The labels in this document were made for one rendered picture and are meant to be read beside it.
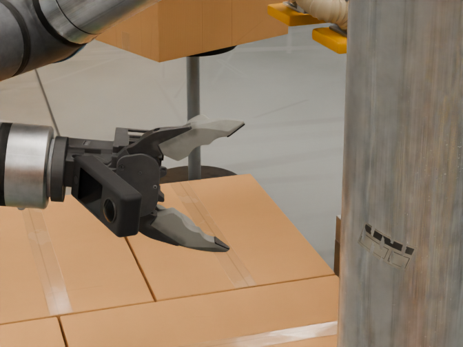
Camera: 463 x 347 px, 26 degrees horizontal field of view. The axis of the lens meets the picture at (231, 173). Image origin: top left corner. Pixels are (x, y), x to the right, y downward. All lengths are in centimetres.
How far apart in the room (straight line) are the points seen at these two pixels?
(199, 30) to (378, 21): 279
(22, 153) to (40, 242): 130
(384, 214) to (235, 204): 175
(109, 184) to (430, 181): 38
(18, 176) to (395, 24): 48
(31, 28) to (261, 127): 359
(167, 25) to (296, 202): 90
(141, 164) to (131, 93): 409
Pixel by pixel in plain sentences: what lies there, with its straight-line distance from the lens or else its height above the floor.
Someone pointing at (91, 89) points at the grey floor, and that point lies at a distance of 523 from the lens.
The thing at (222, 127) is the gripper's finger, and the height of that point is 121.
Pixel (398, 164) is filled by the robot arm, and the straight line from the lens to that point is 75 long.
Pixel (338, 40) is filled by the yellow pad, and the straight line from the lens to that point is 160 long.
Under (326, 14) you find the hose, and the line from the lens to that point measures 160.
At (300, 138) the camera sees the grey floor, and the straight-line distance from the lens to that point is 451.
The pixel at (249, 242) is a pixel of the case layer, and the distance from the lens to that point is 231.
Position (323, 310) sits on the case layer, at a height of 54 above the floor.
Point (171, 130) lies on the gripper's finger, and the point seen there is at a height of 121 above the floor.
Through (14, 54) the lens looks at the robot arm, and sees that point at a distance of 108.
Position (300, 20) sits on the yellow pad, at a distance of 176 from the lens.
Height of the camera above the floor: 157
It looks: 22 degrees down
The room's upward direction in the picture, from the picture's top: straight up
